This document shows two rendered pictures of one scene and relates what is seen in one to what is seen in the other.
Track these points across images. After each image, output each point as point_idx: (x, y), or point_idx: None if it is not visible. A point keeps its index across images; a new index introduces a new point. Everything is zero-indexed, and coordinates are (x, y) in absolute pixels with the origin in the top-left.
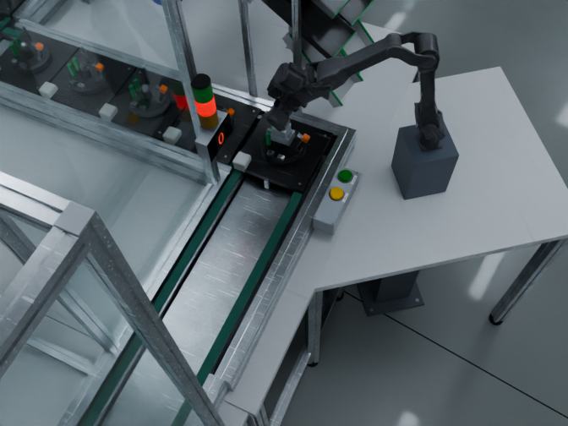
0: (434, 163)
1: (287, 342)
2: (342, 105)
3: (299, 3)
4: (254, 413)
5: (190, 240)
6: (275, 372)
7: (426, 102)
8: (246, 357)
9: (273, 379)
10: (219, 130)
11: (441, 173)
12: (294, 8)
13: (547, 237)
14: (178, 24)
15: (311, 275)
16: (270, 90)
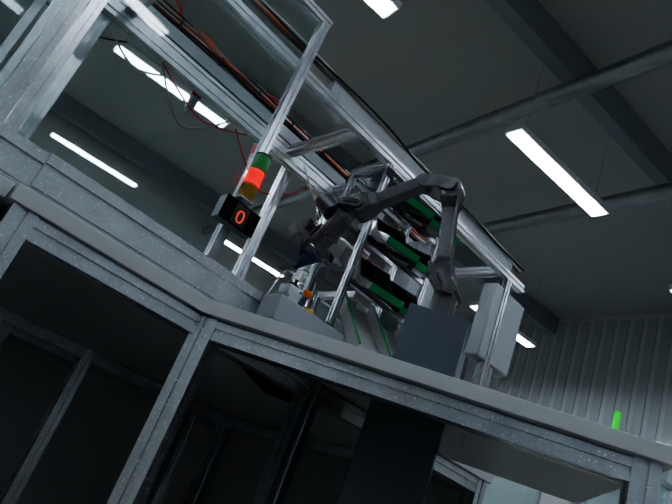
0: (436, 317)
1: (130, 250)
2: (360, 342)
3: (364, 239)
4: (21, 183)
5: None
6: (87, 224)
7: (442, 244)
8: (82, 200)
9: (72, 230)
10: (245, 206)
11: (443, 348)
12: (358, 241)
13: (591, 421)
14: (281, 109)
15: None
16: (306, 218)
